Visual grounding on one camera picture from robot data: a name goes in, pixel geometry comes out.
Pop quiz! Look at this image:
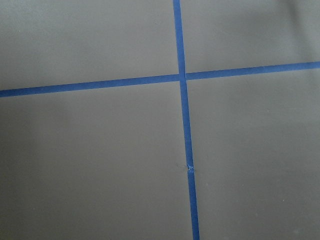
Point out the blue tape strip lengthwise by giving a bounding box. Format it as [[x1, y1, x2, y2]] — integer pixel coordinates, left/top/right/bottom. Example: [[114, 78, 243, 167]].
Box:
[[173, 0, 200, 240]]

